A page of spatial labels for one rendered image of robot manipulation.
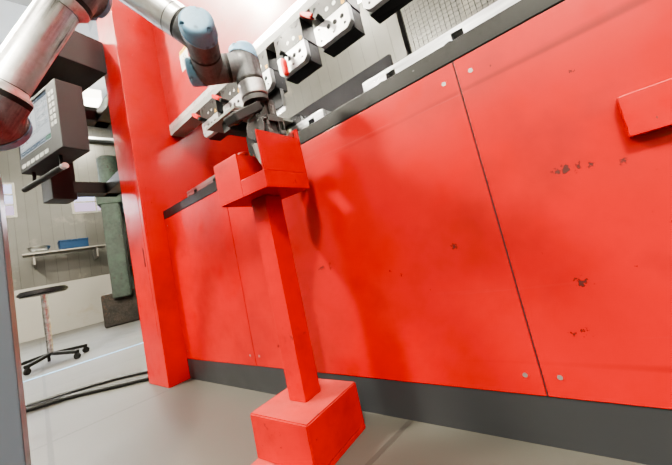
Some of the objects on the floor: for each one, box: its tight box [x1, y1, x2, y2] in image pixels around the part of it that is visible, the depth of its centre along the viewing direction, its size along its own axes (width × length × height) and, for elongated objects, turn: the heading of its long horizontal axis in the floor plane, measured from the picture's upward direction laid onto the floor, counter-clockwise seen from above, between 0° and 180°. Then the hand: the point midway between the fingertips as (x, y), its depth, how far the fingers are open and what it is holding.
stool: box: [16, 285, 90, 376], centre depth 300 cm, size 60×57×72 cm
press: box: [96, 155, 140, 328], centre depth 607 cm, size 86×111×327 cm
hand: (268, 167), depth 84 cm, fingers closed
